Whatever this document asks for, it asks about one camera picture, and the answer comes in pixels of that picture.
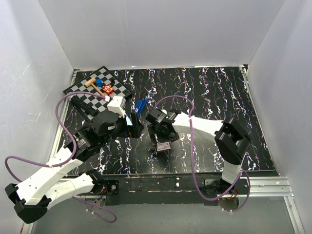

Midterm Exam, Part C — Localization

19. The purple cable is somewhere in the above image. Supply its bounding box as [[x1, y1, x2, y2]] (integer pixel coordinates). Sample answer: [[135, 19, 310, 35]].
[[153, 95, 251, 213], [4, 91, 117, 223]]

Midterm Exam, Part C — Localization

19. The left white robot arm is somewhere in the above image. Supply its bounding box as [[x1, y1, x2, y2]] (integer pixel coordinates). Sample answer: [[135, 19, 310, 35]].
[[5, 110, 144, 224]]

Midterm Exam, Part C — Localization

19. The blue toy block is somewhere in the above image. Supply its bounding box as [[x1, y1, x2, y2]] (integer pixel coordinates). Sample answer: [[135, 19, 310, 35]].
[[96, 78, 103, 87]]

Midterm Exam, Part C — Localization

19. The light blue stapler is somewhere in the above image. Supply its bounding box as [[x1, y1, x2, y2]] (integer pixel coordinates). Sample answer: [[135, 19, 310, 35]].
[[125, 116, 133, 126]]

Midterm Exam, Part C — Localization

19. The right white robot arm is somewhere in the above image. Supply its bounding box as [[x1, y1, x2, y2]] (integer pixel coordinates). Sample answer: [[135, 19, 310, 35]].
[[146, 108, 251, 194]]

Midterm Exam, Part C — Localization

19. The checkered chess board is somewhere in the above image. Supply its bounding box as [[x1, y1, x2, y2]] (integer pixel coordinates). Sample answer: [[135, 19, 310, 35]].
[[63, 66, 133, 112]]

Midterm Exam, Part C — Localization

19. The wooden toy mallet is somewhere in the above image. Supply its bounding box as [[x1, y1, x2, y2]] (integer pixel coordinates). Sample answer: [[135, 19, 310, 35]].
[[84, 78, 104, 96]]

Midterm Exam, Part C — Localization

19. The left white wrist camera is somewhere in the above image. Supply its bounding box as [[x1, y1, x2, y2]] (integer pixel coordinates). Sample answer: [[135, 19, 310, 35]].
[[107, 96, 126, 117]]

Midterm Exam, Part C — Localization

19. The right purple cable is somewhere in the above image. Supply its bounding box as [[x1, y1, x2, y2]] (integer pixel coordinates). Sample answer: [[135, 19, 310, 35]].
[[153, 95, 251, 213]]

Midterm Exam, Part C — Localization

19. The red white staple box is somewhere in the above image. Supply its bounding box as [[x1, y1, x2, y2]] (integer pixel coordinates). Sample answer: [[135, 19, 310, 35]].
[[156, 142, 171, 152]]

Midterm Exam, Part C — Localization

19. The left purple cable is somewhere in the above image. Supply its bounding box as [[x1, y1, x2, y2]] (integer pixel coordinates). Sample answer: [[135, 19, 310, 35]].
[[4, 91, 117, 223]]

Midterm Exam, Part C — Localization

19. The black cylinder silver cap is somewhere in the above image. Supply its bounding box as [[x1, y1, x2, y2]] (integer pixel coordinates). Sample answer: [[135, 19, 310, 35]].
[[69, 95, 99, 117]]

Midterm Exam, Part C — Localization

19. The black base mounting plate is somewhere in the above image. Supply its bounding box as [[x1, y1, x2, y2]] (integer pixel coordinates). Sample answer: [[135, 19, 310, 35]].
[[75, 172, 232, 207]]

